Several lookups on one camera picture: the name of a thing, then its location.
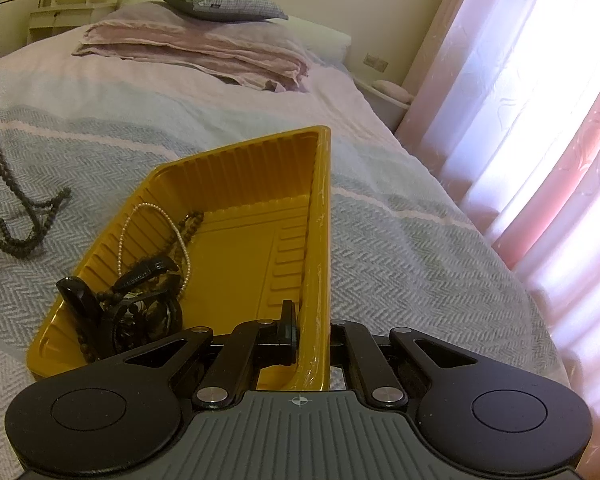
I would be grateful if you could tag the folded pink blanket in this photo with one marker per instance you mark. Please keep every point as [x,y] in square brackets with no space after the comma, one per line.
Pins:
[195,47]

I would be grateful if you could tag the black wristwatch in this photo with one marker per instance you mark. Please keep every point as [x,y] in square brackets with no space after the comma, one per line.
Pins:
[150,316]

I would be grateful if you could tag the cream wardrobe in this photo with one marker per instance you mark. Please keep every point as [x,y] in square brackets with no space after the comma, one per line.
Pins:
[15,30]

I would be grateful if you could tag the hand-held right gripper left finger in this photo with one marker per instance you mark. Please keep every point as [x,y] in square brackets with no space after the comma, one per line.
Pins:
[286,335]

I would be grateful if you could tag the wall outlet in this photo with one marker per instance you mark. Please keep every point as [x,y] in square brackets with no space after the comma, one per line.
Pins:
[375,61]

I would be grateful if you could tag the pink curtain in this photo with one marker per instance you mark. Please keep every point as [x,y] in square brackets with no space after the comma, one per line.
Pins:
[530,125]

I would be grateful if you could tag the white side table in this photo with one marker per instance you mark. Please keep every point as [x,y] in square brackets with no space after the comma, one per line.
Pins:
[382,110]

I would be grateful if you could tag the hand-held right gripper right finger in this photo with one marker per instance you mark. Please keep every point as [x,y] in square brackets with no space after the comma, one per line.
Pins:
[352,345]

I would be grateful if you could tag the yellow plastic tray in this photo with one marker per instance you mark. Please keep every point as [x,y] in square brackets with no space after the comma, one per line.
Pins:
[240,230]

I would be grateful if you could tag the cream vanity shelf unit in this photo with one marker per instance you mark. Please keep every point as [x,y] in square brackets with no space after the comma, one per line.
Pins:
[55,17]

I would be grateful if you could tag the white pillow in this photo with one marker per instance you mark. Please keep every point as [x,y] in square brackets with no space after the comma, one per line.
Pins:
[325,40]

